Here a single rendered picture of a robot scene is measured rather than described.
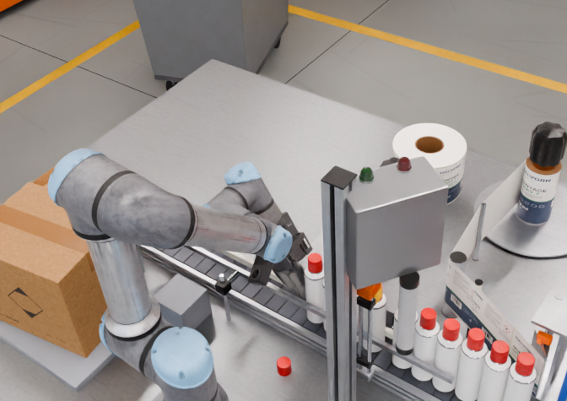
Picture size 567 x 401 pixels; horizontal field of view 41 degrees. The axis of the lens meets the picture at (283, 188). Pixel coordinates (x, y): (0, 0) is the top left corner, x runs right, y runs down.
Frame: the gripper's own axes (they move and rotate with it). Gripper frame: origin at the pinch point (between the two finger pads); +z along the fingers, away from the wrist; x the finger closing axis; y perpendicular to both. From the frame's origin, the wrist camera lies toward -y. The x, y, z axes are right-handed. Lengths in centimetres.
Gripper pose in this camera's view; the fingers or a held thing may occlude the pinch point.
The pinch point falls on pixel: (302, 296)
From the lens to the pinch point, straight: 183.1
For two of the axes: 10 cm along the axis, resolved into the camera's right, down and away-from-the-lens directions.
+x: -6.7, 0.8, 7.4
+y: 5.9, -5.6, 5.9
